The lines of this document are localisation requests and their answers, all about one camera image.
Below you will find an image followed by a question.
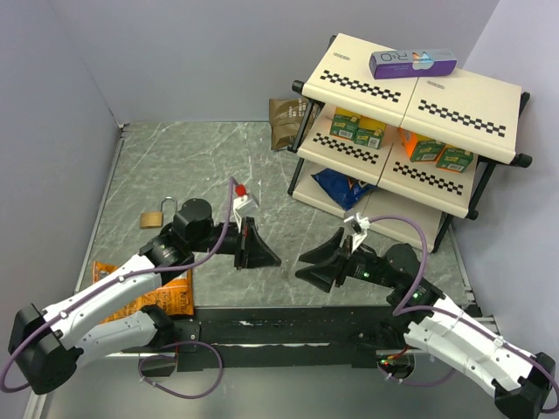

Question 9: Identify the brown foil pouch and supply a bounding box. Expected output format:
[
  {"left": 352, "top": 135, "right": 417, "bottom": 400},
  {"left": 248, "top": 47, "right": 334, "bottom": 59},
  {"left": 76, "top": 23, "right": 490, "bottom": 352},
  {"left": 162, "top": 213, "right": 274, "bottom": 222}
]
[{"left": 268, "top": 98, "right": 308, "bottom": 151}]

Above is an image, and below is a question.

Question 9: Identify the green box far right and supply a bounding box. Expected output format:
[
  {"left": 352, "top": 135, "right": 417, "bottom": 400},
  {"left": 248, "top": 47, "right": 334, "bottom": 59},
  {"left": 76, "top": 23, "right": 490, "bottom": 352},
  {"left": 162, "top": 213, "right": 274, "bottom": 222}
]
[{"left": 436, "top": 144, "right": 474, "bottom": 173}]

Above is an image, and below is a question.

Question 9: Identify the beige three-tier shelf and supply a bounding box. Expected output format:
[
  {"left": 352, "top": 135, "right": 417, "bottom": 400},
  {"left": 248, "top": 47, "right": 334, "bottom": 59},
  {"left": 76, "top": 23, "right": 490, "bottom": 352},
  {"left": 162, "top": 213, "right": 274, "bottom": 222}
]
[{"left": 288, "top": 33, "right": 532, "bottom": 252}]

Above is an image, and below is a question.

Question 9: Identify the orange green box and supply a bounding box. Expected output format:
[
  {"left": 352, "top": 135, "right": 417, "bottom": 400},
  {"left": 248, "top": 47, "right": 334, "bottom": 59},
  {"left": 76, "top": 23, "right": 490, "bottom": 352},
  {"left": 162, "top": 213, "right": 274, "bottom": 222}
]
[{"left": 398, "top": 128, "right": 445, "bottom": 162}]

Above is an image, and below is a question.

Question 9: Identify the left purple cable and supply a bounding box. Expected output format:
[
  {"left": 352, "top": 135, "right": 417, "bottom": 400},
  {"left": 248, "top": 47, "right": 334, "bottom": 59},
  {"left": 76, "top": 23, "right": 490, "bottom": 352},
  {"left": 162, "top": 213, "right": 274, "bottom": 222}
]
[{"left": 0, "top": 176, "right": 241, "bottom": 399}]

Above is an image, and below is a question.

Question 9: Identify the purple cable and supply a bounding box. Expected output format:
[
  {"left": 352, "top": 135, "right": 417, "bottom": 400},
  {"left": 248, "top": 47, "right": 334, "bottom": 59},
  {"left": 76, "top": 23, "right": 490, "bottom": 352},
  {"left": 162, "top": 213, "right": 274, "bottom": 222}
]
[
  {"left": 369, "top": 214, "right": 559, "bottom": 414},
  {"left": 0, "top": 176, "right": 241, "bottom": 399}
]

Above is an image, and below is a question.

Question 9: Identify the purple toothpaste box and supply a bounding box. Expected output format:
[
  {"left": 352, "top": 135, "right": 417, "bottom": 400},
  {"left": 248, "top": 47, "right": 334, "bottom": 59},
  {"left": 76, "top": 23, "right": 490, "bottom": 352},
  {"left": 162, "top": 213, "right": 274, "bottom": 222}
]
[{"left": 369, "top": 48, "right": 457, "bottom": 79}]

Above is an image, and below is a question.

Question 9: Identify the brass padlock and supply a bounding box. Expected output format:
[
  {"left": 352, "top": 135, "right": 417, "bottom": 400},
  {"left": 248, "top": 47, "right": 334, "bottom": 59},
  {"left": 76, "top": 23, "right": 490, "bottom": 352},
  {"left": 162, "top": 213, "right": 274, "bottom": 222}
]
[{"left": 139, "top": 196, "right": 178, "bottom": 230}]

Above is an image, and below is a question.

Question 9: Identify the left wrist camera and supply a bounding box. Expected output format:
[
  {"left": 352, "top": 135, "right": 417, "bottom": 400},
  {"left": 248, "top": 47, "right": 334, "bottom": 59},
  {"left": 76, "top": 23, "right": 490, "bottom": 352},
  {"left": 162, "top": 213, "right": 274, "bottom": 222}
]
[{"left": 232, "top": 183, "right": 259, "bottom": 230}]

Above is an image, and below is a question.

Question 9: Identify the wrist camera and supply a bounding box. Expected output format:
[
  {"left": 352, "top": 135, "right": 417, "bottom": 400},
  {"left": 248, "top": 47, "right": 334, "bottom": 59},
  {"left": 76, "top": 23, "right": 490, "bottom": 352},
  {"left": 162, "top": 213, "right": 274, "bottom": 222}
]
[
  {"left": 343, "top": 212, "right": 370, "bottom": 253},
  {"left": 232, "top": 183, "right": 259, "bottom": 230}
]

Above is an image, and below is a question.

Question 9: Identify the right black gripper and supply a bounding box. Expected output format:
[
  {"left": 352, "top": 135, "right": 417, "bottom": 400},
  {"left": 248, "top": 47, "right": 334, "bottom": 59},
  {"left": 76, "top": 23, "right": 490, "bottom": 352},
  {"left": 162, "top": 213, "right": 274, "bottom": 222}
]
[{"left": 293, "top": 226, "right": 397, "bottom": 292}]

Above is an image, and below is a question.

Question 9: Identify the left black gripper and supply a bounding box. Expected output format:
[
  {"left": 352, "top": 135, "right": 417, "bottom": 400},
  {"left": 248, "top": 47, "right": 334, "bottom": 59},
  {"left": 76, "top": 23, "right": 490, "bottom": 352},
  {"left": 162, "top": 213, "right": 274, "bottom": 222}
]
[{"left": 190, "top": 216, "right": 280, "bottom": 270}]

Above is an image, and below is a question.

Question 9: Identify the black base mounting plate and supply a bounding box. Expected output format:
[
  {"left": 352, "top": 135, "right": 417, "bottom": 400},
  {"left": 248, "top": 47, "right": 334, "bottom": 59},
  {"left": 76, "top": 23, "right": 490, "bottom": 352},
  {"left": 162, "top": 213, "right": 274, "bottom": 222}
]
[{"left": 147, "top": 306, "right": 421, "bottom": 378}]

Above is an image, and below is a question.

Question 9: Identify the orange chips bag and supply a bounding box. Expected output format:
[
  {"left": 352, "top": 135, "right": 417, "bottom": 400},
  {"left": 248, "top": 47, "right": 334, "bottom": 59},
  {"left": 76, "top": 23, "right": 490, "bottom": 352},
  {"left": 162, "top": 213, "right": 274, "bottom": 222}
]
[{"left": 101, "top": 270, "right": 195, "bottom": 324}]

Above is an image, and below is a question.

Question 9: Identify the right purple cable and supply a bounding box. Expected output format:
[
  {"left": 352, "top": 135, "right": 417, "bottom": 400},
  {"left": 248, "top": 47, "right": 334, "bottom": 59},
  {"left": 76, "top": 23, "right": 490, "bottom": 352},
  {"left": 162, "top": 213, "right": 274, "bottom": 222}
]
[{"left": 369, "top": 214, "right": 559, "bottom": 414}]

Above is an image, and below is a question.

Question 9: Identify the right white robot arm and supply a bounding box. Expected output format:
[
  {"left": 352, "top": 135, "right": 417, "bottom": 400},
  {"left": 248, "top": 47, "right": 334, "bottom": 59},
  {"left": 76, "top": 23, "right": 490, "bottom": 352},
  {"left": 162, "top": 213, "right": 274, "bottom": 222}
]
[{"left": 295, "top": 230, "right": 556, "bottom": 418}]

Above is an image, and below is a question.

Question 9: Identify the blue snack bag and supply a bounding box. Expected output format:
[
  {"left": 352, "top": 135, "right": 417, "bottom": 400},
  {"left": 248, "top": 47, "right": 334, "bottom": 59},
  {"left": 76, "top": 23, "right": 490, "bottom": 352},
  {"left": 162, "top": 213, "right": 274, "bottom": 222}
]
[{"left": 311, "top": 168, "right": 376, "bottom": 211}]

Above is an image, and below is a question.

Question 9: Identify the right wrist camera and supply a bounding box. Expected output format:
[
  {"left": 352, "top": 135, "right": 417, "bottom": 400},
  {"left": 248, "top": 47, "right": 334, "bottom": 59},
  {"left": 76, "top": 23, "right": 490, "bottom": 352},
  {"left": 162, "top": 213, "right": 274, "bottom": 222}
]
[{"left": 343, "top": 212, "right": 370, "bottom": 253}]

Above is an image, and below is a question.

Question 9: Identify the green box far left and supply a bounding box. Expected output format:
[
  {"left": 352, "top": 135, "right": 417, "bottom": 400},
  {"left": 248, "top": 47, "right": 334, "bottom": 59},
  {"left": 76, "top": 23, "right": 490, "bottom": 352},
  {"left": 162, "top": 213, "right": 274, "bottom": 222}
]
[{"left": 329, "top": 107, "right": 361, "bottom": 141}]

